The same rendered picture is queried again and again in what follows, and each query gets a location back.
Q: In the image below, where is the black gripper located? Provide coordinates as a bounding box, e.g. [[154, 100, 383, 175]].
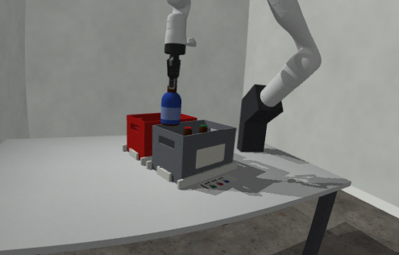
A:
[[164, 43, 185, 90]]

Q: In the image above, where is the blue bottle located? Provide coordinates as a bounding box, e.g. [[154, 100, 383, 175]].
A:
[[160, 83, 181, 126]]

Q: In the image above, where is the grey paper strip with colored squares and marks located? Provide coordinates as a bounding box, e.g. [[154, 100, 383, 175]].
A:
[[198, 174, 238, 191]]

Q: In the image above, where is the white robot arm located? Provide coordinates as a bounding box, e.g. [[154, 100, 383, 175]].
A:
[[165, 0, 322, 107]]

